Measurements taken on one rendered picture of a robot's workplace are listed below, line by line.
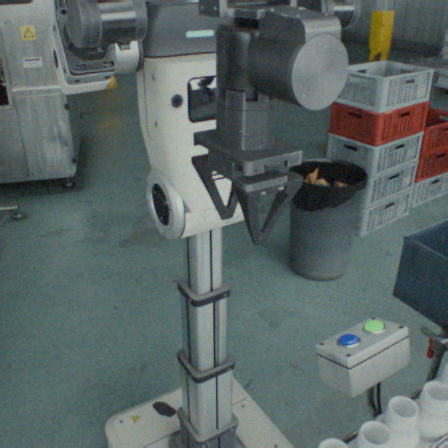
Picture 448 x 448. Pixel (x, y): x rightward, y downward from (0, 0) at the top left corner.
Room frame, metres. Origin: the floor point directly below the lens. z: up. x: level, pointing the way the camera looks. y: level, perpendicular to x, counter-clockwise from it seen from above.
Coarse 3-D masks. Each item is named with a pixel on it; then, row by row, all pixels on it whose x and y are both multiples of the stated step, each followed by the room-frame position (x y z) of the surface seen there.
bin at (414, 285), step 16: (432, 224) 1.28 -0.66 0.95; (416, 240) 1.24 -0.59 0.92; (432, 240) 1.28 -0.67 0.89; (416, 256) 1.16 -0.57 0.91; (432, 256) 1.12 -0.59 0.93; (400, 272) 1.20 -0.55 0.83; (416, 272) 1.15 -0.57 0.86; (432, 272) 1.11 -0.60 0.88; (400, 288) 1.19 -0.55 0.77; (416, 288) 1.14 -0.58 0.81; (432, 288) 1.10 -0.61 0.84; (416, 304) 1.13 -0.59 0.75; (432, 304) 1.09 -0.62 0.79; (432, 320) 1.07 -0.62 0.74
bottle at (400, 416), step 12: (396, 396) 0.41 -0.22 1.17; (396, 408) 0.41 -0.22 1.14; (408, 408) 0.40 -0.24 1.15; (384, 420) 0.40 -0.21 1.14; (396, 420) 0.38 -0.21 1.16; (408, 420) 0.38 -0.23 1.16; (396, 432) 0.38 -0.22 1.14; (408, 432) 0.38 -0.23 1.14; (396, 444) 0.37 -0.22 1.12; (408, 444) 0.37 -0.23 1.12
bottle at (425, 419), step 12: (432, 384) 0.43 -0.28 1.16; (444, 384) 0.43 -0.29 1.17; (420, 396) 0.43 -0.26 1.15; (432, 396) 0.43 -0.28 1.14; (444, 396) 0.42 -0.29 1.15; (420, 408) 0.41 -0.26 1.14; (432, 408) 0.40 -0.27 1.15; (444, 408) 0.40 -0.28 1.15; (420, 420) 0.40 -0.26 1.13; (432, 420) 0.40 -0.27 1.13; (444, 420) 0.40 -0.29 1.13; (420, 432) 0.40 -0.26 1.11; (432, 432) 0.39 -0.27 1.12; (444, 432) 0.39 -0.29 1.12; (420, 444) 0.39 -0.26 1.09
